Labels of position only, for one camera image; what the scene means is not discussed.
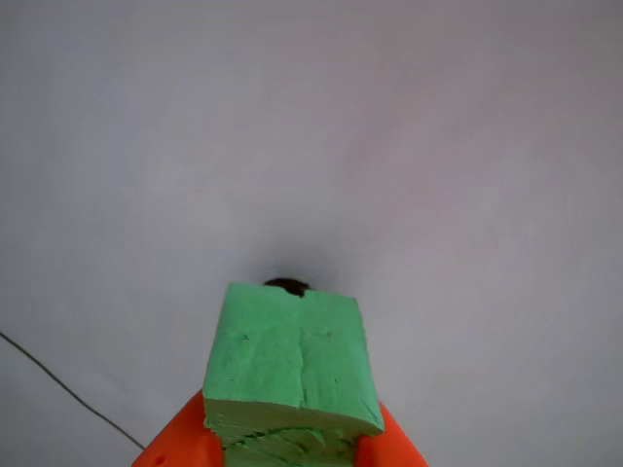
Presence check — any white paper sheet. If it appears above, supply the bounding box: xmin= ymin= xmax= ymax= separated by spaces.
xmin=0 ymin=0 xmax=623 ymax=467

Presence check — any green foam block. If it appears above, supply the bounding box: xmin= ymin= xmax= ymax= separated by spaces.
xmin=201 ymin=280 xmax=386 ymax=467

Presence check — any black dot mark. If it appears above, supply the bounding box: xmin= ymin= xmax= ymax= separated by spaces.
xmin=262 ymin=276 xmax=312 ymax=299

